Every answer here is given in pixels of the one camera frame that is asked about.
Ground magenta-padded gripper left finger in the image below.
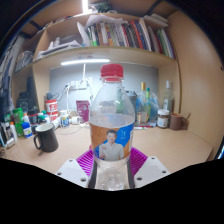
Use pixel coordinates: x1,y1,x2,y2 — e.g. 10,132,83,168
55,147,99,190

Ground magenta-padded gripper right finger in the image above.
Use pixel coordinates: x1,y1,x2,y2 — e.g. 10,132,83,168
126,146,171,190

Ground clear red-capped water bottle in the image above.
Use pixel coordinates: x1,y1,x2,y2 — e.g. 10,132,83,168
88,63,136,191

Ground black mug white inside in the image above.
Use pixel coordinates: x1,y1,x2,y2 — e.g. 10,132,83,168
32,123,60,154

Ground brown jar white lid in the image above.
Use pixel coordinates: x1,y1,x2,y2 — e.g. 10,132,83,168
156,108,170,129

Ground white pill bottle blue label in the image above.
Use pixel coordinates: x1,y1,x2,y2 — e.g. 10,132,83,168
59,109,70,128

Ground brown ceramic mug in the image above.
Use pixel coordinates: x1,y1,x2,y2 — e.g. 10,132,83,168
169,112,189,131

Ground purple pouch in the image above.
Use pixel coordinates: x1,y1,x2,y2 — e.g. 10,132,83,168
75,100,91,123

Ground yellow-capped clear bottle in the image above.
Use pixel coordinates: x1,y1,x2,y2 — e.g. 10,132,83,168
137,81,149,126

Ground red and white canister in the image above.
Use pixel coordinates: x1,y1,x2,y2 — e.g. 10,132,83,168
45,98,59,123

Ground clear glass bottle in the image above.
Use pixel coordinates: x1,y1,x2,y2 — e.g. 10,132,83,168
162,80,175,116

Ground grey shaker bottle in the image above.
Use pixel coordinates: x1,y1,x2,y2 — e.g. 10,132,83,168
126,90,139,114

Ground green plastic bottle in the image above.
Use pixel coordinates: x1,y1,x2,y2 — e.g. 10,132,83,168
12,107,25,138

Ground white power strip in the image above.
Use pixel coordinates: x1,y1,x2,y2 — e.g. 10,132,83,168
68,79,89,91

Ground wooden wardrobe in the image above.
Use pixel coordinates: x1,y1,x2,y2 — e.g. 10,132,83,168
166,9,224,151

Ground white LED desk lamp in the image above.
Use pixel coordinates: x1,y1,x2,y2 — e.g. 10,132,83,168
60,58,111,88

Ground hanging dark clothes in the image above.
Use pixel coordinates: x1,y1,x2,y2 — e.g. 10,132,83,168
0,36,25,113

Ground wooden shelf unit with books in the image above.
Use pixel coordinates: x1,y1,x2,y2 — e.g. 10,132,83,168
11,11,178,101

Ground ceiling tube light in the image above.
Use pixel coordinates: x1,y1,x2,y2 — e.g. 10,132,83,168
81,0,90,14

